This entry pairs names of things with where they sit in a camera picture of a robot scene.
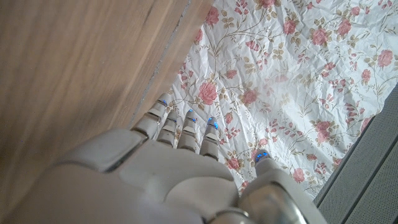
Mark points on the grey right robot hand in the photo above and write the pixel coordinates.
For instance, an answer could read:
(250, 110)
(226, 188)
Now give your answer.
(161, 183)

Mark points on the white floral backdrop cloth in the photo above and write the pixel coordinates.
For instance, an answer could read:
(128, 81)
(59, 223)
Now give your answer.
(280, 77)

